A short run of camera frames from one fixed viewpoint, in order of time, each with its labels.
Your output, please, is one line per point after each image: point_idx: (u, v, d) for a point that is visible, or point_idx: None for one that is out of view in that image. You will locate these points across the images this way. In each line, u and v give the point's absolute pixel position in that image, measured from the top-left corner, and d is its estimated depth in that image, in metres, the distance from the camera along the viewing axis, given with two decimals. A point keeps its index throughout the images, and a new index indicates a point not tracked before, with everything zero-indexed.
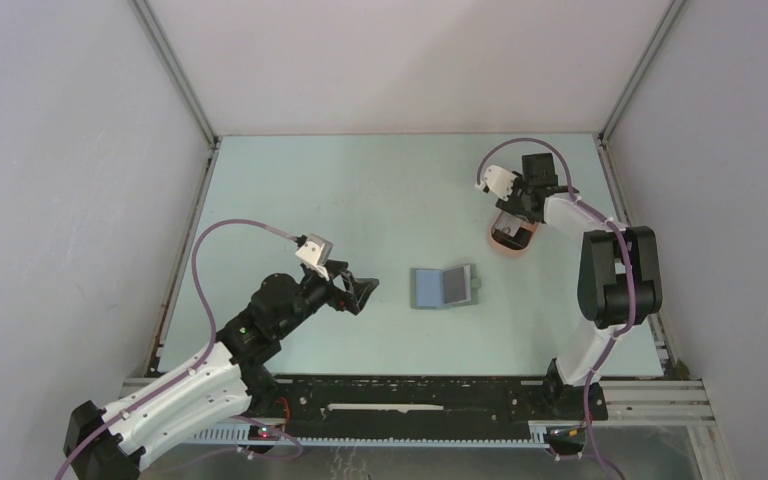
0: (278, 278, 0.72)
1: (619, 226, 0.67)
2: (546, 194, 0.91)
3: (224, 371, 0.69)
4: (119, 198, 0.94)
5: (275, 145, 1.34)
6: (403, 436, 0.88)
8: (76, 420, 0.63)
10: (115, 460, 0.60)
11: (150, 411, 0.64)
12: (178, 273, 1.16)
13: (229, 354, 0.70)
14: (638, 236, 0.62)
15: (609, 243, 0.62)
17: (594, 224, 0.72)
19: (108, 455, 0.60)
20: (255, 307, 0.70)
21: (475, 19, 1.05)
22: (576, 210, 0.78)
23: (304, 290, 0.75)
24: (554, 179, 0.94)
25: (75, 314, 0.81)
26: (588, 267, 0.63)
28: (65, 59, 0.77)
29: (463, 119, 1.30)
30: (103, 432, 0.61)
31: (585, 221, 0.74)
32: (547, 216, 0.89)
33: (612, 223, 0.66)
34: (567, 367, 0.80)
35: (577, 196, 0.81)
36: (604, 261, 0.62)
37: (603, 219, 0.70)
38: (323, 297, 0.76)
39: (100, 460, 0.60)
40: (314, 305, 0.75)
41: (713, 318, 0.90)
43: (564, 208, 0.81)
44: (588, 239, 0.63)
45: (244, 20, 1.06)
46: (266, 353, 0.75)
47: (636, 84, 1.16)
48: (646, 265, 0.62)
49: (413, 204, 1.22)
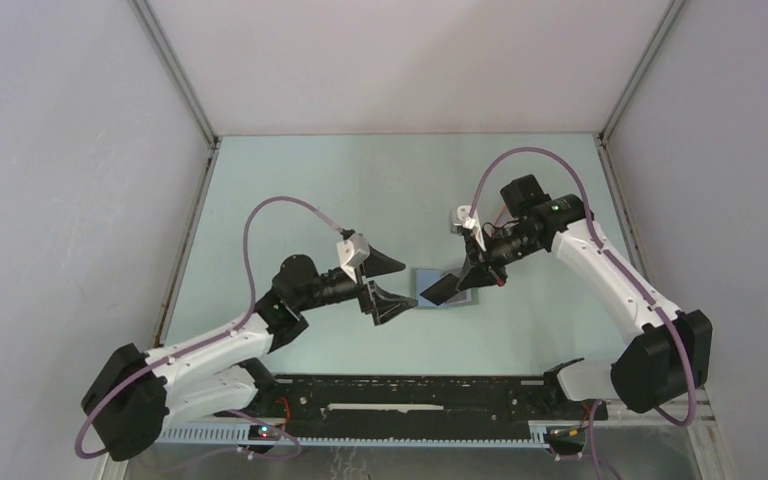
0: (304, 257, 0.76)
1: (667, 312, 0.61)
2: (551, 210, 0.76)
3: (260, 339, 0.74)
4: (119, 198, 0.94)
5: (275, 146, 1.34)
6: (403, 436, 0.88)
8: (115, 362, 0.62)
10: (157, 400, 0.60)
11: (193, 362, 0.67)
12: (177, 272, 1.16)
13: (266, 321, 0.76)
14: (694, 328, 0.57)
15: (665, 344, 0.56)
17: (639, 305, 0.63)
19: (149, 394, 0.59)
20: (276, 286, 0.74)
21: (476, 19, 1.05)
22: (612, 270, 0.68)
23: (333, 278, 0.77)
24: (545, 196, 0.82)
25: (75, 314, 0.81)
26: (638, 366, 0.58)
28: (65, 61, 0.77)
29: (463, 119, 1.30)
30: (147, 373, 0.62)
31: (629, 298, 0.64)
32: (558, 246, 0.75)
33: (662, 312, 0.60)
34: (571, 375, 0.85)
35: (603, 246, 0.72)
36: (663, 366, 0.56)
37: (650, 302, 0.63)
38: (348, 292, 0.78)
39: (142, 398, 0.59)
40: (337, 297, 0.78)
41: (712, 317, 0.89)
43: (593, 261, 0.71)
44: (646, 349, 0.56)
45: (244, 20, 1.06)
46: (293, 331, 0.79)
47: (636, 84, 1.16)
48: (698, 359, 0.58)
49: (413, 203, 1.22)
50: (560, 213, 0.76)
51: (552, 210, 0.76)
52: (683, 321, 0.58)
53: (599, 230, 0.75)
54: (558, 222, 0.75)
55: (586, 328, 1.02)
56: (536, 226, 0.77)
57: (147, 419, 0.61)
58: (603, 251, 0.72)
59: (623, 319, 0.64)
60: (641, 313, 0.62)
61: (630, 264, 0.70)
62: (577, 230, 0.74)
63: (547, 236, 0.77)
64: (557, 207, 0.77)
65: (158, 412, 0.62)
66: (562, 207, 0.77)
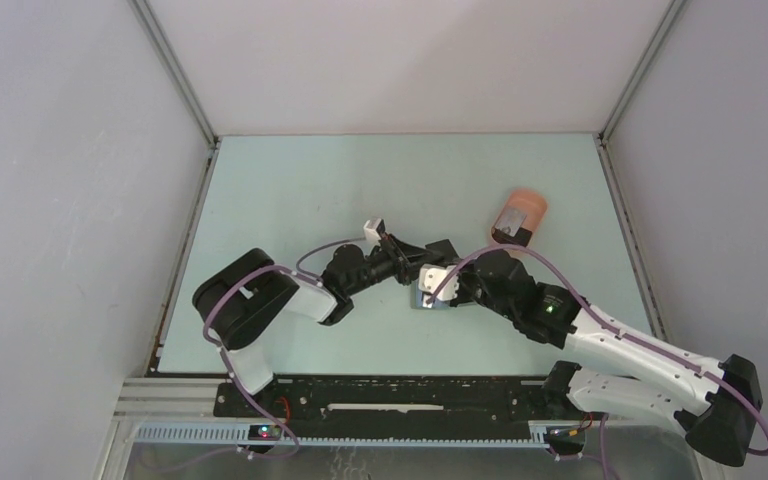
0: (353, 247, 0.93)
1: (715, 373, 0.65)
2: (546, 315, 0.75)
3: (332, 301, 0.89)
4: (119, 197, 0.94)
5: (274, 145, 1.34)
6: (403, 436, 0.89)
8: (248, 260, 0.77)
10: (281, 295, 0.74)
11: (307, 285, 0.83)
12: (178, 272, 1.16)
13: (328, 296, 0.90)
14: (747, 378, 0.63)
15: (736, 409, 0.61)
17: (688, 377, 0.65)
19: (280, 289, 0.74)
20: (332, 272, 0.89)
21: (476, 19, 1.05)
22: (650, 355, 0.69)
23: (374, 261, 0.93)
24: (529, 282, 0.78)
25: (75, 313, 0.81)
26: (721, 435, 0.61)
28: (65, 60, 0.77)
29: (463, 119, 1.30)
30: (274, 272, 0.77)
31: (676, 374, 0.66)
32: (573, 346, 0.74)
33: (714, 377, 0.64)
34: (590, 403, 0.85)
35: (619, 332, 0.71)
36: (744, 431, 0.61)
37: (696, 369, 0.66)
38: (388, 269, 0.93)
39: (275, 290, 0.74)
40: (379, 277, 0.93)
41: (712, 317, 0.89)
43: (615, 349, 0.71)
44: (733, 428, 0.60)
45: (244, 20, 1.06)
46: (342, 309, 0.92)
47: (635, 85, 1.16)
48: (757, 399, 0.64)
49: (414, 203, 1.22)
50: (558, 315, 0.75)
51: (548, 313, 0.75)
52: (735, 375, 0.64)
53: (602, 312, 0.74)
54: (566, 329, 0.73)
55: None
56: (542, 332, 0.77)
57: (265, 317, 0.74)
58: (621, 337, 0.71)
59: (680, 395, 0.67)
60: (695, 383, 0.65)
61: (647, 336, 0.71)
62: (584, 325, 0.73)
63: (557, 340, 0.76)
64: (551, 306, 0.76)
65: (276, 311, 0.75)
66: (557, 304, 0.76)
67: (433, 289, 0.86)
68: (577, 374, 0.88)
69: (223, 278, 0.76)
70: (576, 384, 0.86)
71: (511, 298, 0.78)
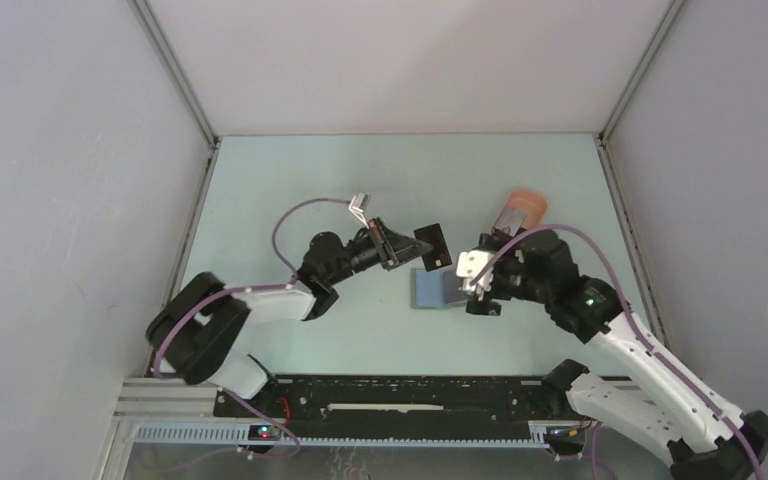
0: (332, 236, 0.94)
1: (734, 421, 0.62)
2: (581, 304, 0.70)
3: (308, 298, 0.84)
4: (119, 198, 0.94)
5: (274, 145, 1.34)
6: (403, 436, 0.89)
8: (196, 286, 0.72)
10: (234, 321, 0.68)
11: (271, 298, 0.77)
12: (178, 272, 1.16)
13: (308, 287, 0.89)
14: (761, 434, 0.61)
15: (741, 459, 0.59)
17: (705, 415, 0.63)
19: (231, 314, 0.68)
20: (310, 264, 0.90)
21: (476, 19, 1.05)
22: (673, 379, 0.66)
23: (356, 248, 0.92)
24: (574, 272, 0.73)
25: (75, 313, 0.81)
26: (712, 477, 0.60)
28: (64, 60, 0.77)
29: (463, 118, 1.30)
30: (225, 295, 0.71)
31: (694, 408, 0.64)
32: (600, 344, 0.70)
33: (732, 424, 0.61)
34: (586, 407, 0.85)
35: (654, 348, 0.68)
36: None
37: (717, 411, 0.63)
38: (372, 257, 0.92)
39: (225, 317, 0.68)
40: (363, 265, 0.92)
41: (712, 318, 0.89)
43: (646, 368, 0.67)
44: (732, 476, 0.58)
45: (244, 21, 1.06)
46: (327, 301, 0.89)
47: (635, 85, 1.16)
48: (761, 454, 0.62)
49: (413, 203, 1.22)
50: (594, 309, 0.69)
51: (585, 304, 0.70)
52: (750, 426, 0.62)
53: (641, 325, 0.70)
54: (598, 326, 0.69)
55: None
56: (571, 321, 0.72)
57: (220, 344, 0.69)
58: (653, 354, 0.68)
59: (689, 428, 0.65)
60: (710, 425, 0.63)
61: (678, 363, 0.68)
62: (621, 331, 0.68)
63: (583, 332, 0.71)
64: (591, 299, 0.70)
65: (232, 335, 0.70)
66: (596, 298, 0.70)
67: (474, 274, 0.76)
68: (579, 377, 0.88)
69: (170, 313, 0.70)
70: (577, 385, 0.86)
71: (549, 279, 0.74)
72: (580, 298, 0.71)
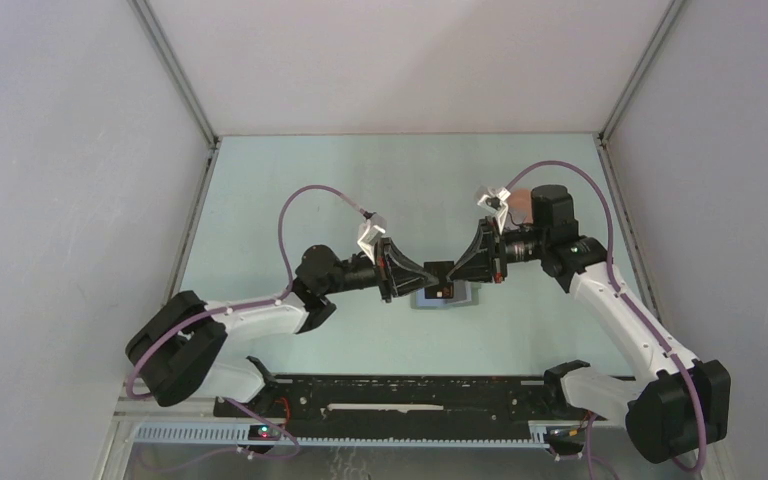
0: (327, 249, 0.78)
1: (683, 359, 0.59)
2: (568, 254, 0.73)
3: (299, 312, 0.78)
4: (119, 197, 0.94)
5: (275, 145, 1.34)
6: (403, 436, 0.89)
8: (174, 305, 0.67)
10: (212, 343, 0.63)
11: (247, 317, 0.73)
12: (177, 272, 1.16)
13: (302, 299, 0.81)
14: (711, 378, 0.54)
15: (678, 388, 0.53)
17: (654, 350, 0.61)
19: (209, 337, 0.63)
20: (300, 277, 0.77)
21: (476, 19, 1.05)
22: (626, 310, 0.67)
23: (355, 265, 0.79)
24: (573, 225, 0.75)
25: (75, 313, 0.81)
26: (650, 411, 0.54)
28: (64, 60, 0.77)
29: (463, 118, 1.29)
30: (204, 318, 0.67)
31: (644, 343, 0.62)
32: (575, 287, 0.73)
33: (677, 358, 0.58)
34: (575, 392, 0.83)
35: (621, 288, 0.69)
36: (677, 409, 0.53)
37: (666, 348, 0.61)
38: (369, 279, 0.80)
39: (201, 341, 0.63)
40: (359, 283, 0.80)
41: (712, 317, 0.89)
43: (608, 304, 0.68)
44: (660, 396, 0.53)
45: (244, 21, 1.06)
46: (322, 314, 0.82)
47: (636, 84, 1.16)
48: (715, 407, 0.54)
49: (414, 203, 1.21)
50: (579, 257, 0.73)
51: (572, 251, 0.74)
52: (702, 369, 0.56)
53: (617, 273, 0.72)
54: (577, 269, 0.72)
55: (587, 329, 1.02)
56: (555, 265, 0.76)
57: (196, 370, 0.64)
58: (619, 295, 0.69)
59: (639, 365, 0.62)
60: (657, 359, 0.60)
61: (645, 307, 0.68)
62: (594, 272, 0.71)
63: (565, 278, 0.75)
64: (578, 249, 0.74)
65: (209, 360, 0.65)
66: (584, 251, 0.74)
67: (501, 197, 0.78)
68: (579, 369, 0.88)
69: (148, 332, 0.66)
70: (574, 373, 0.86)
71: (545, 225, 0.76)
72: (571, 248, 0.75)
